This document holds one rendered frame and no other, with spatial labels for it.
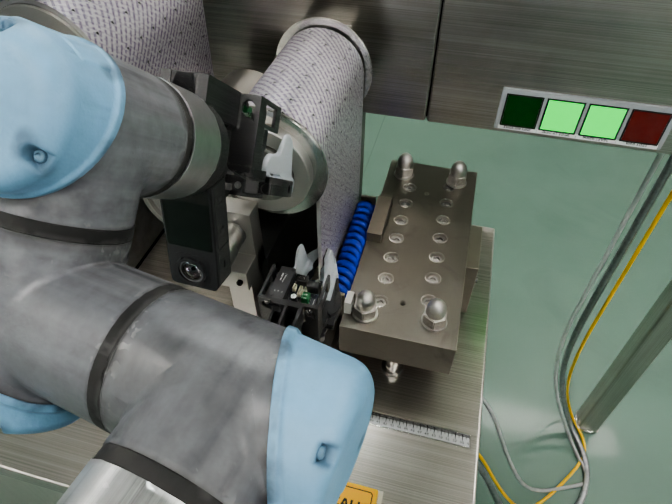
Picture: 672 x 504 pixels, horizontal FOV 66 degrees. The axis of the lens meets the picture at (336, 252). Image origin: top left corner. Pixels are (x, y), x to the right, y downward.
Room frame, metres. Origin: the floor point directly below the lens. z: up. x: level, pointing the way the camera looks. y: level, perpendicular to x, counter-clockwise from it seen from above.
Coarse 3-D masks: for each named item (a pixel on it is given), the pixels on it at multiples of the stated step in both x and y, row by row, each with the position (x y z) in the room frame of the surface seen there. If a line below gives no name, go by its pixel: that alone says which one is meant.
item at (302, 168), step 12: (276, 144) 0.47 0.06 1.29; (300, 144) 0.48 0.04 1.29; (300, 156) 0.46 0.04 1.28; (300, 168) 0.46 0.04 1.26; (312, 168) 0.47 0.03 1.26; (300, 180) 0.46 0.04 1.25; (312, 180) 0.47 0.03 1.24; (300, 192) 0.46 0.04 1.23; (264, 204) 0.48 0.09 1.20; (276, 204) 0.47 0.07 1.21; (288, 204) 0.47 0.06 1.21
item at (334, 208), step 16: (352, 128) 0.64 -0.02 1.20; (352, 144) 0.64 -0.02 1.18; (352, 160) 0.65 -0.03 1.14; (336, 176) 0.55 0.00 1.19; (352, 176) 0.65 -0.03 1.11; (336, 192) 0.55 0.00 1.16; (352, 192) 0.65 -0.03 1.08; (320, 208) 0.48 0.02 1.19; (336, 208) 0.55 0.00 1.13; (352, 208) 0.66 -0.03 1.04; (320, 224) 0.48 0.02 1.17; (336, 224) 0.55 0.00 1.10; (320, 240) 0.48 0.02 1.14; (336, 240) 0.55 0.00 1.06; (320, 256) 0.48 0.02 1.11; (336, 256) 0.55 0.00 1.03
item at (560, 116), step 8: (552, 104) 0.71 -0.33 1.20; (560, 104) 0.70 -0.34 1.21; (568, 104) 0.70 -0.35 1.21; (576, 104) 0.70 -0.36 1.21; (552, 112) 0.71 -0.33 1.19; (560, 112) 0.70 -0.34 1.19; (568, 112) 0.70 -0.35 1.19; (576, 112) 0.70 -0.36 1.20; (544, 120) 0.71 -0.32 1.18; (552, 120) 0.70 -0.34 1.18; (560, 120) 0.70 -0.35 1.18; (568, 120) 0.70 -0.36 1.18; (576, 120) 0.70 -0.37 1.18; (544, 128) 0.71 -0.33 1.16; (552, 128) 0.70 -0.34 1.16; (560, 128) 0.70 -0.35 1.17; (568, 128) 0.70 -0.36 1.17
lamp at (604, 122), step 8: (592, 112) 0.69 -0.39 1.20; (600, 112) 0.69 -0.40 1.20; (608, 112) 0.69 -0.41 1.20; (616, 112) 0.68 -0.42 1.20; (624, 112) 0.68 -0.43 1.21; (592, 120) 0.69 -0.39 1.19; (600, 120) 0.69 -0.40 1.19; (608, 120) 0.68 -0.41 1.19; (616, 120) 0.68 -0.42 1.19; (584, 128) 0.69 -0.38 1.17; (592, 128) 0.69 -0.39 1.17; (600, 128) 0.69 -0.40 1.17; (608, 128) 0.68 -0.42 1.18; (616, 128) 0.68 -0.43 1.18; (600, 136) 0.68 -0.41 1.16; (608, 136) 0.68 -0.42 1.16
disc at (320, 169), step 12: (288, 120) 0.48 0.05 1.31; (288, 132) 0.48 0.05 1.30; (300, 132) 0.48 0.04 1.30; (312, 144) 0.47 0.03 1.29; (312, 156) 0.47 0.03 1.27; (324, 156) 0.47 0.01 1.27; (324, 168) 0.47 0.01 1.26; (324, 180) 0.47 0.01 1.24; (312, 192) 0.47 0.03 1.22; (300, 204) 0.48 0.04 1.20; (312, 204) 0.47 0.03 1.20
